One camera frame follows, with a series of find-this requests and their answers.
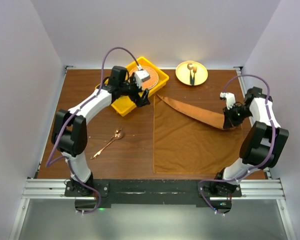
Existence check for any wooden fork green handle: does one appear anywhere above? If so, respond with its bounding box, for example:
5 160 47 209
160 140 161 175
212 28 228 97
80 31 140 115
191 66 197 86

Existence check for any yellow plastic tray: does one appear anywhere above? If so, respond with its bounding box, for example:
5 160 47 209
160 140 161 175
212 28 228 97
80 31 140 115
94 56 170 118

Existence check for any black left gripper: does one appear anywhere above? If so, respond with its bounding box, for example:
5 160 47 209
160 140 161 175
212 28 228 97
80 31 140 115
119 74 150 107

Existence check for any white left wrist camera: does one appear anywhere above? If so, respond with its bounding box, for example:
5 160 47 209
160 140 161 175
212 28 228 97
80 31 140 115
134 70 151 84

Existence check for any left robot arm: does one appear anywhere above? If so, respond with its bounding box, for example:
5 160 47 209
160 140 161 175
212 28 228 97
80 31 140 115
46 65 150 196

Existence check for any woven round coaster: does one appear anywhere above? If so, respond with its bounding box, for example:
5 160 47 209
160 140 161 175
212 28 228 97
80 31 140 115
128 66 159 91

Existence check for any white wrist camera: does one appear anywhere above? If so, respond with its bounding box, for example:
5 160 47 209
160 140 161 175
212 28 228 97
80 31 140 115
134 70 151 84
219 92 236 110

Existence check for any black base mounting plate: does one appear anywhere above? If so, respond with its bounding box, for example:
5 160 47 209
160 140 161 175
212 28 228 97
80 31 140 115
64 179 242 213

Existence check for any rose gold spoon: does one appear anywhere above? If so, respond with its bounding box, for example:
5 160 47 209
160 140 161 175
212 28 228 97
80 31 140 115
90 131 125 160

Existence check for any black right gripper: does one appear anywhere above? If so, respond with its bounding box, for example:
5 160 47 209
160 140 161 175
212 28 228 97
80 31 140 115
223 103 253 129

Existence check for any yellow round plate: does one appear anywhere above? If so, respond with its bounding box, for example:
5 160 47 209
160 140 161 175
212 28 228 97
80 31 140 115
175 61 208 86

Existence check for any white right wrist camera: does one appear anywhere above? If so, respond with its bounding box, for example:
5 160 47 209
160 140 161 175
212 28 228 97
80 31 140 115
219 92 236 110

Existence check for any brown cloth napkin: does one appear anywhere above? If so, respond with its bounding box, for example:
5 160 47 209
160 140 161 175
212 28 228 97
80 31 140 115
153 95 245 175

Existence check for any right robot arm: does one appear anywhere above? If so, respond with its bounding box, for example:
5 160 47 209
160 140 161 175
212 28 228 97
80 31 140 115
209 87 289 197

